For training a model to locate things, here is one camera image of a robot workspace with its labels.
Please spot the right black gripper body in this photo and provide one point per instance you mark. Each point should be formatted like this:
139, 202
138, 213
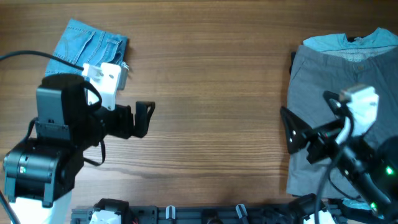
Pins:
318, 147

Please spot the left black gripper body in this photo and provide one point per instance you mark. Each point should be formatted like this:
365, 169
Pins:
117, 122

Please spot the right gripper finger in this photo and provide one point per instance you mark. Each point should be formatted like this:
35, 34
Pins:
338, 108
297, 131

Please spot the blue denim jeans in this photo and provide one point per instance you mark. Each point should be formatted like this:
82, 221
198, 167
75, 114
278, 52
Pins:
81, 43

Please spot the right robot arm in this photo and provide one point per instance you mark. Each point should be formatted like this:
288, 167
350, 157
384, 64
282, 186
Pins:
373, 173

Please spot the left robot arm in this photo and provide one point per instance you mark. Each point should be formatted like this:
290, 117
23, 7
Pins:
40, 170

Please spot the light blue shirt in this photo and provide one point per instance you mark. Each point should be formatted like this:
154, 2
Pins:
354, 49

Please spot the black mounting rail base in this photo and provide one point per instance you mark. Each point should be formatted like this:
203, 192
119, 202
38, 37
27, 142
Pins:
300, 210

